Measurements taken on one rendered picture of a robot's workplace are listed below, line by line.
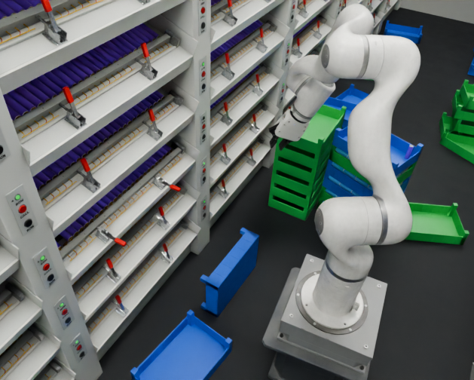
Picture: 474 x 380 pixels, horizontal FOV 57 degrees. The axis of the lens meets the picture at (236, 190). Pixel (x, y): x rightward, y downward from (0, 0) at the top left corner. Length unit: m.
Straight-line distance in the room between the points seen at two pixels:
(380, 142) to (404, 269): 1.09
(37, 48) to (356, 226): 0.77
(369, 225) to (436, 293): 1.03
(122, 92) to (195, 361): 0.98
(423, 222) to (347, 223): 1.30
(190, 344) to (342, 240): 0.85
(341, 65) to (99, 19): 0.54
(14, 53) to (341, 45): 0.67
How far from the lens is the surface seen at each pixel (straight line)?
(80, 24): 1.03
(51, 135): 1.04
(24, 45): 0.95
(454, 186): 2.61
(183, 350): 1.70
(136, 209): 1.39
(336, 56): 1.05
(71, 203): 1.16
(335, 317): 1.36
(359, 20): 1.15
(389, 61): 1.08
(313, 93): 1.48
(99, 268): 1.47
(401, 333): 1.88
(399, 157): 1.96
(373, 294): 1.46
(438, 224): 2.34
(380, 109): 1.06
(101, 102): 1.13
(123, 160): 1.26
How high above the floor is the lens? 1.52
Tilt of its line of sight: 43 degrees down
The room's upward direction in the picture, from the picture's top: 4 degrees clockwise
